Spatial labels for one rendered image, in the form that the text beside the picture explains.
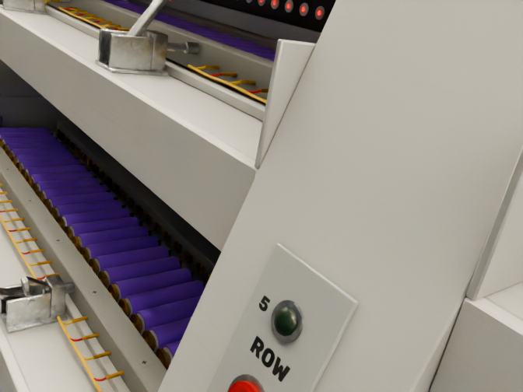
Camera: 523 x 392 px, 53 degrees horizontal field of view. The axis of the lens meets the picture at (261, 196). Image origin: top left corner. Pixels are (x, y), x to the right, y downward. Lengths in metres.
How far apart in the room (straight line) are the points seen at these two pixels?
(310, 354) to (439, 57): 0.10
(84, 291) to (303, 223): 0.25
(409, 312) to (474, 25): 0.09
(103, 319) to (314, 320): 0.22
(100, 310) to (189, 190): 0.16
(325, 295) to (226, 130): 0.11
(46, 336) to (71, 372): 0.04
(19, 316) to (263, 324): 0.25
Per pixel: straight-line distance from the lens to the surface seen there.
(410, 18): 0.19
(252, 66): 0.33
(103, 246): 0.47
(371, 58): 0.19
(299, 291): 0.18
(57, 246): 0.46
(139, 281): 0.43
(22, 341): 0.40
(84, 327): 0.40
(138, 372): 0.34
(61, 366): 0.38
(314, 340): 0.18
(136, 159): 0.30
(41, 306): 0.41
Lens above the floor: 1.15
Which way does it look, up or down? 9 degrees down
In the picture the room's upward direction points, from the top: 25 degrees clockwise
